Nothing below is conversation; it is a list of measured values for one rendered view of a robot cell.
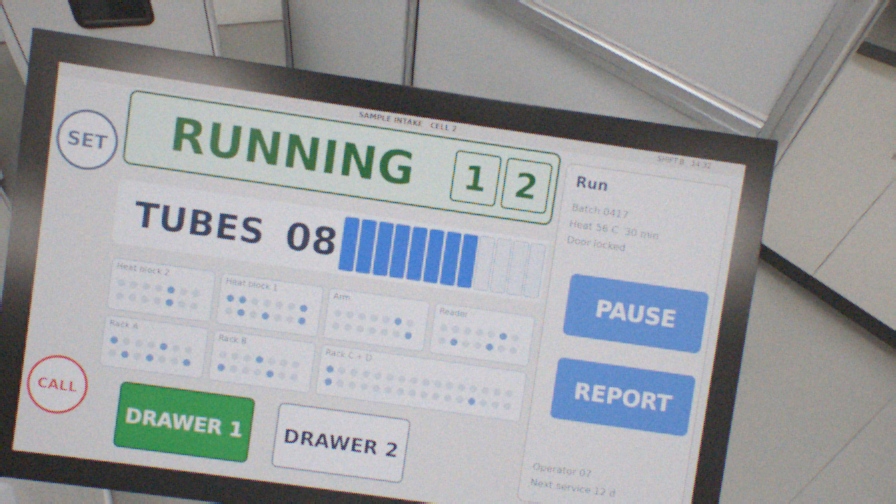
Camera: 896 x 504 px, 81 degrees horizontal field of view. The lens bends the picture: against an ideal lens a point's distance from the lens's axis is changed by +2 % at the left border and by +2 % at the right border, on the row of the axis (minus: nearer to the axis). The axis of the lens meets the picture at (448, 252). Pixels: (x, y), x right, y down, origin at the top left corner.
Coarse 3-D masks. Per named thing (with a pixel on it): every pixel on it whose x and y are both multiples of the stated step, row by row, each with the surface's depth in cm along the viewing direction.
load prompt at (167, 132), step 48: (144, 96) 36; (144, 144) 36; (192, 144) 36; (240, 144) 36; (288, 144) 36; (336, 144) 36; (384, 144) 36; (432, 144) 36; (480, 144) 36; (336, 192) 36; (384, 192) 36; (432, 192) 36; (480, 192) 36; (528, 192) 36
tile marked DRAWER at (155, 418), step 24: (120, 384) 36; (144, 384) 36; (120, 408) 36; (144, 408) 36; (168, 408) 36; (192, 408) 37; (216, 408) 37; (240, 408) 37; (120, 432) 36; (144, 432) 37; (168, 432) 37; (192, 432) 37; (216, 432) 37; (240, 432) 37; (192, 456) 37; (216, 456) 37; (240, 456) 37
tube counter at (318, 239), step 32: (288, 224) 36; (320, 224) 36; (352, 224) 36; (384, 224) 36; (416, 224) 36; (288, 256) 36; (320, 256) 36; (352, 256) 36; (384, 256) 36; (416, 256) 36; (448, 256) 36; (480, 256) 36; (512, 256) 36; (544, 256) 37; (448, 288) 36; (480, 288) 37; (512, 288) 37
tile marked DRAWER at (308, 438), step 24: (288, 408) 37; (312, 408) 37; (336, 408) 37; (288, 432) 37; (312, 432) 37; (336, 432) 37; (360, 432) 37; (384, 432) 37; (408, 432) 37; (288, 456) 37; (312, 456) 37; (336, 456) 37; (360, 456) 37; (384, 456) 37; (384, 480) 37
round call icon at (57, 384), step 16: (32, 352) 36; (48, 352) 36; (32, 368) 36; (48, 368) 36; (64, 368) 36; (80, 368) 36; (32, 384) 36; (48, 384) 36; (64, 384) 36; (80, 384) 36; (32, 400) 36; (48, 400) 36; (64, 400) 36; (80, 400) 36; (64, 416) 36; (80, 416) 36
